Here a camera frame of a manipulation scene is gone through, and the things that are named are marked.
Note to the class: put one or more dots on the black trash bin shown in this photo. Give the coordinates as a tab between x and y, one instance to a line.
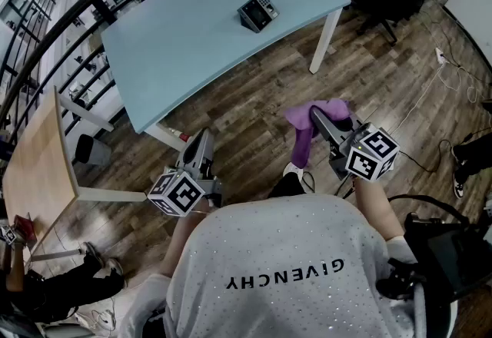
92	150

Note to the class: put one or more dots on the person's right forearm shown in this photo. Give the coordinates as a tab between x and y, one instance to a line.
374	209

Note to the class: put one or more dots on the person's left forearm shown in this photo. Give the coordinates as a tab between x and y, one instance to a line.
180	240

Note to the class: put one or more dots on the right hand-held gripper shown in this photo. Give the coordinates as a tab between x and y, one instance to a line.
371	158

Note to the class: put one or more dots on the white studded t-shirt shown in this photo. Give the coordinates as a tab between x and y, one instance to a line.
269	244

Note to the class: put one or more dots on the purple cloth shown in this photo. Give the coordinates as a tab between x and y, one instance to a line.
300	144

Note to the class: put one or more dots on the wooden table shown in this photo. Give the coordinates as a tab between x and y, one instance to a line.
34	160

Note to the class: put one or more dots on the grey box with black knobs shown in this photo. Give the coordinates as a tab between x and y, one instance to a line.
255	14

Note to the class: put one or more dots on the small red cup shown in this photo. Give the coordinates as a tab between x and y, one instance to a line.
185	136

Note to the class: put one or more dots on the person's black trousers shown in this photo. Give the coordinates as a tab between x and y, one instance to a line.
286	186

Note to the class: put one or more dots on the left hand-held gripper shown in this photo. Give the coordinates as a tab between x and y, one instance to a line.
175	192

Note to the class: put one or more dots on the light blue table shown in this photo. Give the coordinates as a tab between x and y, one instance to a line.
184	40

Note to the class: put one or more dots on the black worn bag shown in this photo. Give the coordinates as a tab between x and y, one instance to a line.
442	252

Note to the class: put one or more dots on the white power strip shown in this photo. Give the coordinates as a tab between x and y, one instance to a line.
441	55

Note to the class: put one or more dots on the person's white shoe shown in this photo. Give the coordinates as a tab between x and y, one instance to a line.
293	170

